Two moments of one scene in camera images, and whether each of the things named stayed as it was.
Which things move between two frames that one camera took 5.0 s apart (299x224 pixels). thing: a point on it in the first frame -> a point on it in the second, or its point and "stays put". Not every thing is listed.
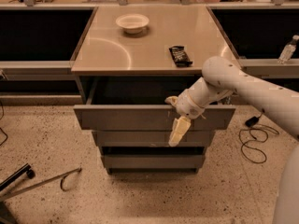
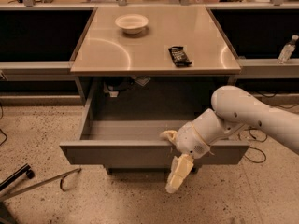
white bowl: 133,22 stays put
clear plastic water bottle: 289,49 stays put
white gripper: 189,106 -> 189,139
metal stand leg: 30,187 stays put
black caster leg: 24,169 stays put
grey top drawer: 138,103 -> 138,143
